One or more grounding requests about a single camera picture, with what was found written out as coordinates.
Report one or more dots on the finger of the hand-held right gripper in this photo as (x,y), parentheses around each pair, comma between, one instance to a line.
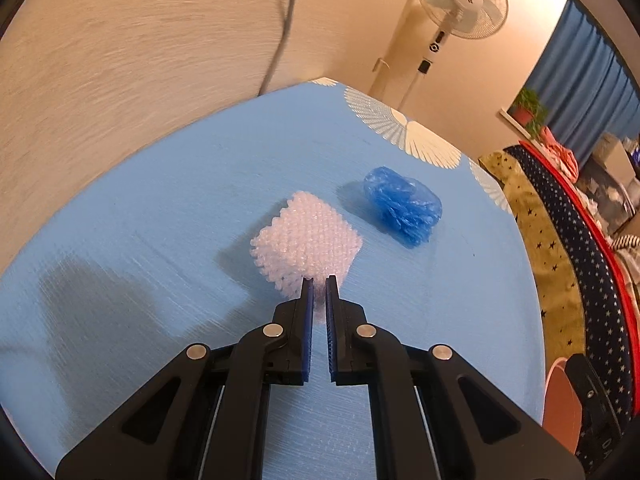
(585,380)

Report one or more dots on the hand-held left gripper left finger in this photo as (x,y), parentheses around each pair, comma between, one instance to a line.
(307,335)

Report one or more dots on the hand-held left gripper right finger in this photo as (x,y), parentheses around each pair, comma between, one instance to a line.
(332,335)

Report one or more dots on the pink plastic bin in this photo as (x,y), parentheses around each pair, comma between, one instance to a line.
(560,405)

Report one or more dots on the white foam net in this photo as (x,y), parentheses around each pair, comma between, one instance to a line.
(305,240)

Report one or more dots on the navy star blanket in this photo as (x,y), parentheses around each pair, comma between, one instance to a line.
(585,270)

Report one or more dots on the red blanket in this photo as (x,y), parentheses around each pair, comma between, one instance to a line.
(620,275)

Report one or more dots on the striped grey quilt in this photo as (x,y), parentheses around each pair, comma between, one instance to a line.
(629,241)

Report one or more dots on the blue plastic shoe cover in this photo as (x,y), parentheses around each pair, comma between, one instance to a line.
(400,205)

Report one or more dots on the blue printed table mat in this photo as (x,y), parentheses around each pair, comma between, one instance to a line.
(150,235)

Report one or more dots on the clear plastic storage bin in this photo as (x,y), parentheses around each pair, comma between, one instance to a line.
(610,195)

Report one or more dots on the pink folded clothes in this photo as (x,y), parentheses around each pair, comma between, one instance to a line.
(560,152)

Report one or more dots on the white window sill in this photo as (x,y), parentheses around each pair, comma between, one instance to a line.
(510,119)

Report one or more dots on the potted green plant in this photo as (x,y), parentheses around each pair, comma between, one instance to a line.
(525,110)

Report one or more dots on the blue curtain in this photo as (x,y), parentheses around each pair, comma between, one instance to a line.
(585,85)

